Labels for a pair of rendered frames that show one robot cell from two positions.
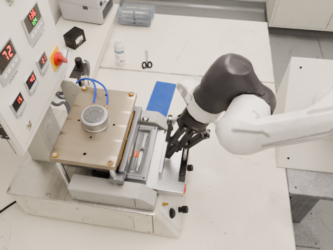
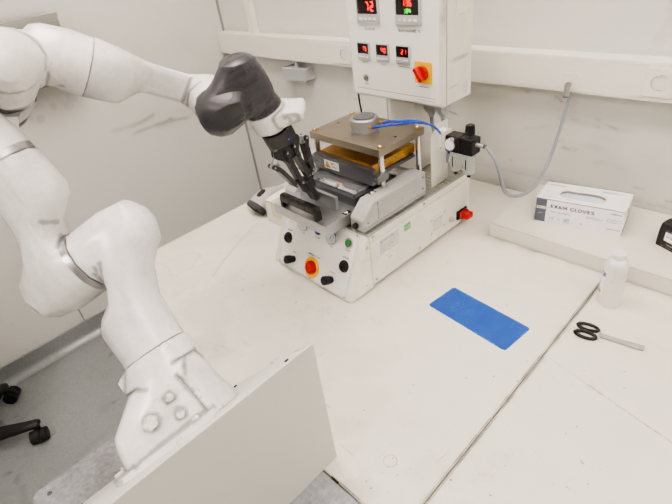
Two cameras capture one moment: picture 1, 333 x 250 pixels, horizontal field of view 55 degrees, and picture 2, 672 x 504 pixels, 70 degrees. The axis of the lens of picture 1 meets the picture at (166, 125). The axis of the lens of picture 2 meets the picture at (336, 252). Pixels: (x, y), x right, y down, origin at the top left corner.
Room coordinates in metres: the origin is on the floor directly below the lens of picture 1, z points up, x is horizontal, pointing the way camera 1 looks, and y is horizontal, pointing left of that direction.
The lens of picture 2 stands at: (1.36, -0.82, 1.59)
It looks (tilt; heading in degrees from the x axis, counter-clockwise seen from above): 34 degrees down; 133
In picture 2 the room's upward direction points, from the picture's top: 9 degrees counter-clockwise
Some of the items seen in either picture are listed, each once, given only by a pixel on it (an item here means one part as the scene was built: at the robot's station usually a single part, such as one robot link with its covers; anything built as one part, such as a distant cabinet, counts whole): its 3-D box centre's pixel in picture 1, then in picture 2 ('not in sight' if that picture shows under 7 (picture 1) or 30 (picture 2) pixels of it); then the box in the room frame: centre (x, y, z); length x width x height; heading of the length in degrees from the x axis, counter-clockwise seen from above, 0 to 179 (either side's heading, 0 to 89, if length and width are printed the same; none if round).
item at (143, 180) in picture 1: (126, 150); (350, 181); (0.56, 0.13, 0.98); 0.20 x 0.17 x 0.03; 172
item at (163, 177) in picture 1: (141, 155); (338, 191); (0.56, 0.08, 0.97); 0.30 x 0.22 x 0.08; 82
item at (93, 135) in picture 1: (89, 121); (378, 135); (0.60, 0.23, 1.08); 0.31 x 0.24 x 0.13; 172
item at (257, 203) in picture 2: not in sight; (272, 195); (0.11, 0.21, 0.79); 0.20 x 0.08 x 0.08; 84
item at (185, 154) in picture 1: (185, 157); (300, 206); (0.54, -0.06, 0.99); 0.15 x 0.02 x 0.04; 172
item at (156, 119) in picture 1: (136, 120); (387, 200); (0.70, 0.11, 0.96); 0.26 x 0.05 x 0.07; 82
